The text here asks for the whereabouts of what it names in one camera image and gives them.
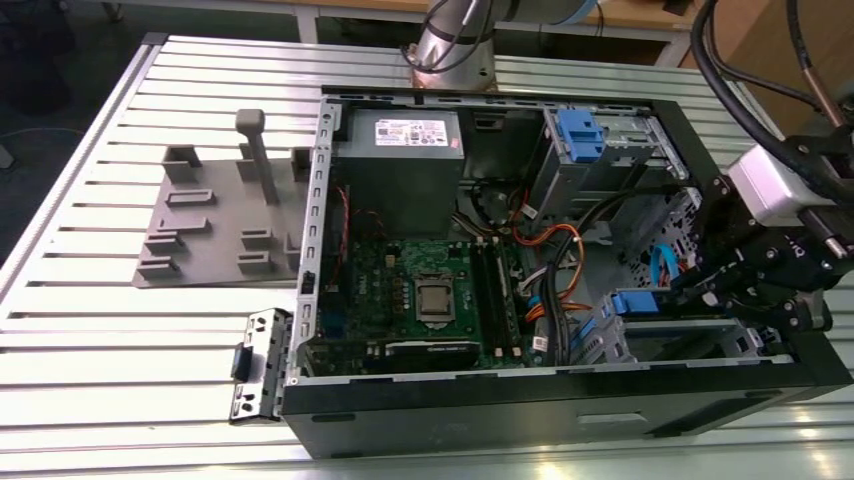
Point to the blue drive bay latch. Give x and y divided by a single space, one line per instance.
581 135

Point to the silver drive cage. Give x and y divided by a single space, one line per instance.
567 190

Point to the grey parts rack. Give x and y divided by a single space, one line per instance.
220 250

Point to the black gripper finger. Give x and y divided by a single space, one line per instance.
781 310
717 210

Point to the black graphics card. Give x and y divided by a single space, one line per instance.
434 350

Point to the black expansion slot bracket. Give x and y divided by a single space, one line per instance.
263 350

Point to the silver CPU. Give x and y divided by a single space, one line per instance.
435 301

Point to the hard disk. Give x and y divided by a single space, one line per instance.
634 303

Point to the silver disk bay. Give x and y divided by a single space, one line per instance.
674 325

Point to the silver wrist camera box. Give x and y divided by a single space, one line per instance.
767 185

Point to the CPU socket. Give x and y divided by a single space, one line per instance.
437 276

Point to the green motherboard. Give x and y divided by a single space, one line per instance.
387 260

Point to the wooden cabinet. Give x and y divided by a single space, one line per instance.
761 40

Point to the grey power supply unit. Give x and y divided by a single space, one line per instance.
401 185

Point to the wooden desk white frame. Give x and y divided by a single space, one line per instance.
641 17

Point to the black RAM slot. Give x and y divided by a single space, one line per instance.
482 295
505 295

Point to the black PC case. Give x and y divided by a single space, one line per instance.
467 415

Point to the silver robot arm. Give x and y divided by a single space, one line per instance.
461 70

